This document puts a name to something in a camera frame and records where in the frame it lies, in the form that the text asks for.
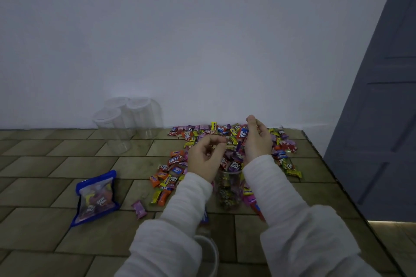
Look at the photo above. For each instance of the person's right hand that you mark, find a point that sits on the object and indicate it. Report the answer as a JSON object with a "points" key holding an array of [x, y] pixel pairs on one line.
{"points": [[258, 143]]}

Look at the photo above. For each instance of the person's left hand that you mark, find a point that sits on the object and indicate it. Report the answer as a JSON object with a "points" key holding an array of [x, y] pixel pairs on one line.
{"points": [[201, 161]]}

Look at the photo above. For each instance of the person's left thumb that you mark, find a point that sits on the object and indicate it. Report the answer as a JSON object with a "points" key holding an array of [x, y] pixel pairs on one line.
{"points": [[219, 151]]}

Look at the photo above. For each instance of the person's right thumb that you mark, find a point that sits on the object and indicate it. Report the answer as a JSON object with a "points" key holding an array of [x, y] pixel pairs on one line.
{"points": [[251, 124]]}

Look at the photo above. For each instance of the red candy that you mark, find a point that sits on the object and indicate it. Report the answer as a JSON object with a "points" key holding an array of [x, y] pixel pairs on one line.
{"points": [[241, 134]]}

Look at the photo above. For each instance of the person's right forearm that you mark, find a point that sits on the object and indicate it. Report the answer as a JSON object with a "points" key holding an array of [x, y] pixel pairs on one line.
{"points": [[292, 221]]}

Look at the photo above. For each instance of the person's left forearm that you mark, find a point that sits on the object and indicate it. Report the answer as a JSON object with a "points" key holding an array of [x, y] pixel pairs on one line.
{"points": [[175, 221]]}

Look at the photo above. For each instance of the clear jar holding candies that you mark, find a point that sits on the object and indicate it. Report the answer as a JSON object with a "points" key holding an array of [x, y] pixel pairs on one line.
{"points": [[228, 189]]}

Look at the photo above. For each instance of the pile of colourful wrapped candies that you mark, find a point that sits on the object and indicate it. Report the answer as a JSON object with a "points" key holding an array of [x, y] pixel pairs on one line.
{"points": [[177, 160]]}

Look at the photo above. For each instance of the blue wrapped candy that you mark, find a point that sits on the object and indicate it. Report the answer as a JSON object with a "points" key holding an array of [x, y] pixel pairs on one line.
{"points": [[204, 217]]}

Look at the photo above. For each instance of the clear plastic jar white lid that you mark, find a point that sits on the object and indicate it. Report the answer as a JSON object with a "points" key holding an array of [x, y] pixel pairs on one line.
{"points": [[146, 117], [118, 103], [113, 130]]}

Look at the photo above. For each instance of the pink wrapped candy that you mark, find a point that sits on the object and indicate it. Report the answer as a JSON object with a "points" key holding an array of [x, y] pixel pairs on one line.
{"points": [[139, 209]]}

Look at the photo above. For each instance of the empty clear plastic jar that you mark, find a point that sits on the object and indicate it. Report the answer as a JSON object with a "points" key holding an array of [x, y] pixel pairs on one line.
{"points": [[211, 254]]}

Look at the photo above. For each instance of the grey blue door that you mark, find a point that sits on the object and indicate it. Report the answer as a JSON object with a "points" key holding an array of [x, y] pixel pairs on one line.
{"points": [[380, 124]]}

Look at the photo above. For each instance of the blue clear zip bag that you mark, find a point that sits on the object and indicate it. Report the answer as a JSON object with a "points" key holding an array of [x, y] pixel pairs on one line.
{"points": [[96, 199]]}

